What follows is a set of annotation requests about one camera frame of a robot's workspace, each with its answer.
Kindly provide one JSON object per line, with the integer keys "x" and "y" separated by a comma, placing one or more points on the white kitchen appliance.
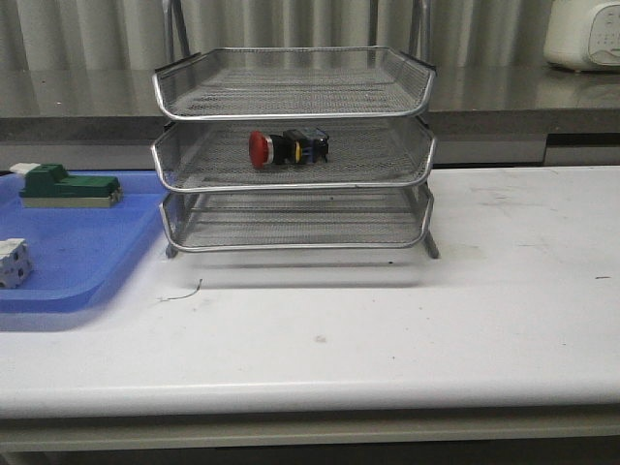
{"x": 583, "y": 36}

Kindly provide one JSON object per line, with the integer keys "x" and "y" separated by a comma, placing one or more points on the blue plastic tray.
{"x": 79, "y": 252}

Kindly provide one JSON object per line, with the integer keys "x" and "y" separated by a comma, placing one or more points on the grey stone counter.
{"x": 481, "y": 116}

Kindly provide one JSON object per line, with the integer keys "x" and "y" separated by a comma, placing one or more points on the silver rack frame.
{"x": 177, "y": 48}

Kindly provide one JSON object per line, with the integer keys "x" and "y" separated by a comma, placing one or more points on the white terminal block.
{"x": 16, "y": 264}

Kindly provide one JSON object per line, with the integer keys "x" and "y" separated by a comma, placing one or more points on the green terminal block module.
{"x": 50, "y": 185}

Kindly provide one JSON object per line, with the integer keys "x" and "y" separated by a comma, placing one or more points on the red emergency stop button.
{"x": 292, "y": 147}

